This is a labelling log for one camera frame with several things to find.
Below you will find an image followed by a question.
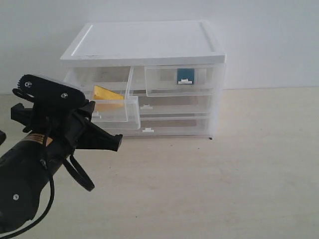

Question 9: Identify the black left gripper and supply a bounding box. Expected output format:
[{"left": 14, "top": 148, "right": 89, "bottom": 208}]
[{"left": 10, "top": 100, "right": 123, "bottom": 152}]

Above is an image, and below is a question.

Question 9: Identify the yellow cheese wedge block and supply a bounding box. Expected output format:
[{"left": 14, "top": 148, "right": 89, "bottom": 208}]
[{"left": 92, "top": 85, "right": 124, "bottom": 112}]

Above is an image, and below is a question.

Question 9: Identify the teal bottle white cap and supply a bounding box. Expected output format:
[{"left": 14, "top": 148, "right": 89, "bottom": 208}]
[{"left": 176, "top": 68, "right": 206, "bottom": 85}]

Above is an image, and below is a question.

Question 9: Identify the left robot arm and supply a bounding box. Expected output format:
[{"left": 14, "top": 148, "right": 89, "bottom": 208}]
[{"left": 0, "top": 101, "right": 123, "bottom": 239}]

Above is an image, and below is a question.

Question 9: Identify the white plastic drawer cabinet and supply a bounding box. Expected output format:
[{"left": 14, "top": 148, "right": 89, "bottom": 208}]
[{"left": 60, "top": 20, "right": 226, "bottom": 138}]

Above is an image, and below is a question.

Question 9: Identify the clear middle wide drawer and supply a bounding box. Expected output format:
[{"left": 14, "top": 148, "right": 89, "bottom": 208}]
[{"left": 139, "top": 96, "right": 213, "bottom": 115}]

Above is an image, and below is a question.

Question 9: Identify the clear wide drawer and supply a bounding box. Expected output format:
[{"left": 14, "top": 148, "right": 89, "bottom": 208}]
[
  {"left": 106, "top": 118, "right": 213, "bottom": 136},
  {"left": 139, "top": 96, "right": 213, "bottom": 115}
]

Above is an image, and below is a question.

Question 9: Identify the clear bottom wide drawer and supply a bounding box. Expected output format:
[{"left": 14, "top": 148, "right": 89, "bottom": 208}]
[{"left": 106, "top": 118, "right": 213, "bottom": 136}]

